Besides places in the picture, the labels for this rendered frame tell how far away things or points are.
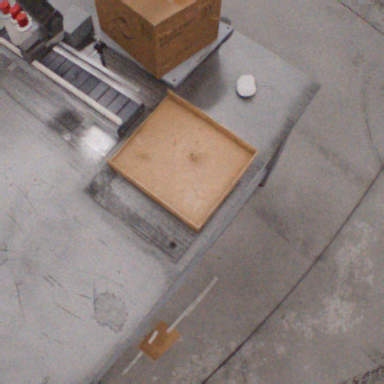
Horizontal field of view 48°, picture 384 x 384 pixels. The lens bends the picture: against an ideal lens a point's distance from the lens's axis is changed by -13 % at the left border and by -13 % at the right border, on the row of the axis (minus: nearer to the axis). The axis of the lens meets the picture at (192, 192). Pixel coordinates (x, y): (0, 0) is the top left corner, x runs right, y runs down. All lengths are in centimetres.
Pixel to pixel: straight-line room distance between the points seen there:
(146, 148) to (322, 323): 119
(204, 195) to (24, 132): 56
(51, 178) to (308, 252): 123
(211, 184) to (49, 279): 50
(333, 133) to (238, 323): 102
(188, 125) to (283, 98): 29
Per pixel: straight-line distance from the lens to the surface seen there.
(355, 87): 257
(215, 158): 129
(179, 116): 134
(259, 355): 205
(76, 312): 123
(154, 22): 118
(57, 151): 135
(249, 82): 138
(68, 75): 141
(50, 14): 118
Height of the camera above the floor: 202
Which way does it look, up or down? 71 degrees down
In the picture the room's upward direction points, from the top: 3 degrees clockwise
